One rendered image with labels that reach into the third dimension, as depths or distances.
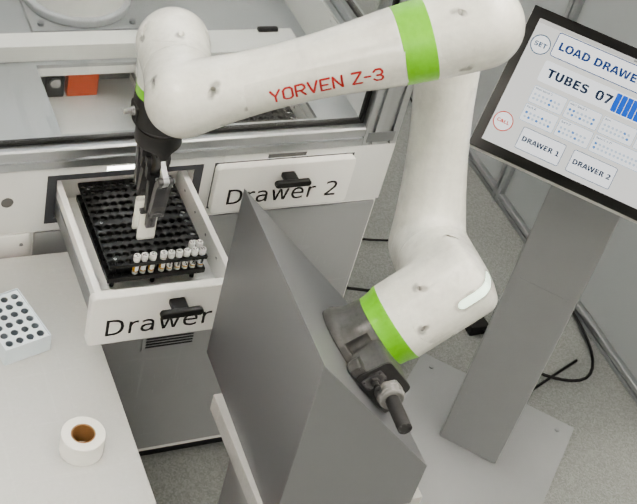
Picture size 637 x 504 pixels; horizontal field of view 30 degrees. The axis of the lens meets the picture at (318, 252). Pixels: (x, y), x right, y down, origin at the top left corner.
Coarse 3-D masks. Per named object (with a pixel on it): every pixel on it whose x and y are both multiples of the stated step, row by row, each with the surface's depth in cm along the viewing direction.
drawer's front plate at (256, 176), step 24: (216, 168) 226; (240, 168) 227; (264, 168) 229; (288, 168) 232; (312, 168) 234; (336, 168) 237; (216, 192) 229; (264, 192) 234; (288, 192) 236; (312, 192) 239; (336, 192) 241
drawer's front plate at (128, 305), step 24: (144, 288) 198; (168, 288) 199; (192, 288) 200; (216, 288) 203; (96, 312) 196; (120, 312) 198; (144, 312) 200; (96, 336) 200; (120, 336) 202; (144, 336) 204
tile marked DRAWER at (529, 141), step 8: (528, 128) 241; (520, 136) 241; (528, 136) 241; (536, 136) 241; (544, 136) 240; (520, 144) 241; (528, 144) 241; (536, 144) 241; (544, 144) 240; (552, 144) 240; (560, 144) 240; (528, 152) 241; (536, 152) 240; (544, 152) 240; (552, 152) 240; (560, 152) 240; (544, 160) 240; (552, 160) 240
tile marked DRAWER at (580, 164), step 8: (576, 152) 239; (576, 160) 239; (584, 160) 239; (592, 160) 238; (600, 160) 238; (568, 168) 239; (576, 168) 239; (584, 168) 239; (592, 168) 238; (600, 168) 238; (608, 168) 238; (616, 168) 237; (584, 176) 238; (592, 176) 238; (600, 176) 238; (608, 176) 238; (600, 184) 238; (608, 184) 238
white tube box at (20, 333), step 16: (16, 288) 209; (0, 304) 206; (16, 304) 208; (0, 320) 204; (16, 320) 205; (32, 320) 205; (0, 336) 202; (16, 336) 202; (32, 336) 203; (48, 336) 203; (0, 352) 201; (16, 352) 201; (32, 352) 203
